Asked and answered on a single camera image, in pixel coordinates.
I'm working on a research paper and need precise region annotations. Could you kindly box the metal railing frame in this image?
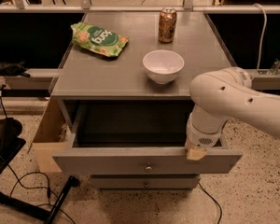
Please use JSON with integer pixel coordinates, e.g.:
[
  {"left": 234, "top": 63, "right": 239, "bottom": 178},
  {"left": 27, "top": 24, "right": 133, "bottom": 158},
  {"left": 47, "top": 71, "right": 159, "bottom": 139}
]
[{"left": 0, "top": 0, "right": 280, "bottom": 91}]

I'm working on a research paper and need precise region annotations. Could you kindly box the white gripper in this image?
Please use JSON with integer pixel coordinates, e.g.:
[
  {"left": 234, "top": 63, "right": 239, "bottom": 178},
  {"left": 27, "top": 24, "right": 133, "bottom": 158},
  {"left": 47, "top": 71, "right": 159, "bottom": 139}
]
[{"left": 185, "top": 105, "right": 229, "bottom": 161}]

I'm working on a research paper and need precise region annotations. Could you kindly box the white bowl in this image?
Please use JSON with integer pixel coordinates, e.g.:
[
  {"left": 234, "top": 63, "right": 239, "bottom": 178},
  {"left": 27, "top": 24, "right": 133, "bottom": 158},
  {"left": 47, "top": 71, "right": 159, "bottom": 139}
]
[{"left": 143, "top": 49, "right": 185, "bottom": 84}]

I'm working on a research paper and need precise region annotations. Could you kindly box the black floor stand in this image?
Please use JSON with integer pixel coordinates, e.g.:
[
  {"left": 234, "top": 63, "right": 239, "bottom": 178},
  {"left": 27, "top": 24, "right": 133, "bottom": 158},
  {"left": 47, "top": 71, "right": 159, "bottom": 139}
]
[{"left": 0, "top": 117, "right": 80, "bottom": 224}]

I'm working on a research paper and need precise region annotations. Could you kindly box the grey drawer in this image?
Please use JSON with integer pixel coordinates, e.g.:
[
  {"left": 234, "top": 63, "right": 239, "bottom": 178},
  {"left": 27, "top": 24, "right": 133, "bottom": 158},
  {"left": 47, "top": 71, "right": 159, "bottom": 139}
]
[
  {"left": 53, "top": 101, "right": 242, "bottom": 175},
  {"left": 91, "top": 175, "right": 201, "bottom": 189}
]

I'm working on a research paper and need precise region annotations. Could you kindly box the black cloth on rail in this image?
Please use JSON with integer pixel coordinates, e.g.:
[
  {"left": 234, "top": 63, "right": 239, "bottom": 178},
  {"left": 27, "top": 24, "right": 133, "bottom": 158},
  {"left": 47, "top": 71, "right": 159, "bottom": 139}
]
[{"left": 0, "top": 62, "right": 31, "bottom": 77}]

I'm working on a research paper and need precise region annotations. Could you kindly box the green snack bag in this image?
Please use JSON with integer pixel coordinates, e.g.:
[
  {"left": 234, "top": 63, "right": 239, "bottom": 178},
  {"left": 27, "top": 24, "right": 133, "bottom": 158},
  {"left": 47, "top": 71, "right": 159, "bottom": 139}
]
[{"left": 71, "top": 22, "right": 129, "bottom": 57}]

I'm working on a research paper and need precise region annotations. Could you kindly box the grey drawer cabinet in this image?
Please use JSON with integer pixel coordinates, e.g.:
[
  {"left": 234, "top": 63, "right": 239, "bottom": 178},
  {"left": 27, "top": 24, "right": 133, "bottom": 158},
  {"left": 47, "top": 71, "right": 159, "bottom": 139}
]
[{"left": 49, "top": 10, "right": 247, "bottom": 191}]

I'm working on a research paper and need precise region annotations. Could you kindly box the black floor cable left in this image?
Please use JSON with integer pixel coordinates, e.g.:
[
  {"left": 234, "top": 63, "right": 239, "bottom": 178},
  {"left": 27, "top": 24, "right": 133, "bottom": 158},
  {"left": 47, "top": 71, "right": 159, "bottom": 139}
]
[{"left": 0, "top": 84, "right": 77, "bottom": 224}]

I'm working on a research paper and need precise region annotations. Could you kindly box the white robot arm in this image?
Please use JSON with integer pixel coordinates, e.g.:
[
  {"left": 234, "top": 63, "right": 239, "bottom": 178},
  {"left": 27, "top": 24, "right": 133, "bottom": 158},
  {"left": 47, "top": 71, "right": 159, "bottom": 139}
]
[{"left": 185, "top": 67, "right": 280, "bottom": 161}]

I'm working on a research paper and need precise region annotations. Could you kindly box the cardboard box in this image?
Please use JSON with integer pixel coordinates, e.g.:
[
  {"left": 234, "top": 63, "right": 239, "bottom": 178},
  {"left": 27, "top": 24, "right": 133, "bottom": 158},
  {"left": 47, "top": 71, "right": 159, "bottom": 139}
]
[{"left": 32, "top": 99, "right": 67, "bottom": 173}]

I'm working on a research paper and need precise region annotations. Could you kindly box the white hanging cable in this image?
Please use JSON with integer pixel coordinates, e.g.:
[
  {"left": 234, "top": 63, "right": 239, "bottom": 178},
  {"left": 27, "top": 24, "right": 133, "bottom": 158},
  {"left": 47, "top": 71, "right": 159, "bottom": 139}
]
[{"left": 251, "top": 3, "right": 269, "bottom": 73}]

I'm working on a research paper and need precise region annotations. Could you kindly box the brown soda can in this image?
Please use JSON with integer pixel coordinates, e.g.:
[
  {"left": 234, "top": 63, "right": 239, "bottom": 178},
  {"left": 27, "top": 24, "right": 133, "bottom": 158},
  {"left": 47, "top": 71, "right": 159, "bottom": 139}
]
[{"left": 158, "top": 7, "right": 177, "bottom": 43}]

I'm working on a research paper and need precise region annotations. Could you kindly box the black floor cable right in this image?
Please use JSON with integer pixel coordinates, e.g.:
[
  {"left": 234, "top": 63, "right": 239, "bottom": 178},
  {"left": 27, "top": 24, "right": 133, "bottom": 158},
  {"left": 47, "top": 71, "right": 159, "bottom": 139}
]
[{"left": 197, "top": 182, "right": 223, "bottom": 224}]

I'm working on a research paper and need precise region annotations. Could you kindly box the black floor cable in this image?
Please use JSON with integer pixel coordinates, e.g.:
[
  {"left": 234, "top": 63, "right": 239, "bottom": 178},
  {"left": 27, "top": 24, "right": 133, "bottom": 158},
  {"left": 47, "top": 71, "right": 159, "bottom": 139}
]
[
  {"left": 197, "top": 182, "right": 223, "bottom": 224},
  {"left": 0, "top": 84, "right": 77, "bottom": 224}
]

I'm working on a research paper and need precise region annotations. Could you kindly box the grey bottom drawer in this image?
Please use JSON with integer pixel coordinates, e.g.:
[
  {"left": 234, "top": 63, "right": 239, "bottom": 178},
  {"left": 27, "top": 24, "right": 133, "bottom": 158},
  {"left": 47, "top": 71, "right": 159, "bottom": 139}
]
[{"left": 91, "top": 175, "right": 201, "bottom": 189}]

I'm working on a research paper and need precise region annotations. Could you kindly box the grey top drawer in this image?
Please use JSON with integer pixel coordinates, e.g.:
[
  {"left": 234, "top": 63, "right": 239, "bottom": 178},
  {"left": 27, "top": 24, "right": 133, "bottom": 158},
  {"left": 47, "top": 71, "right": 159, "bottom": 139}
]
[{"left": 53, "top": 101, "right": 242, "bottom": 175}]

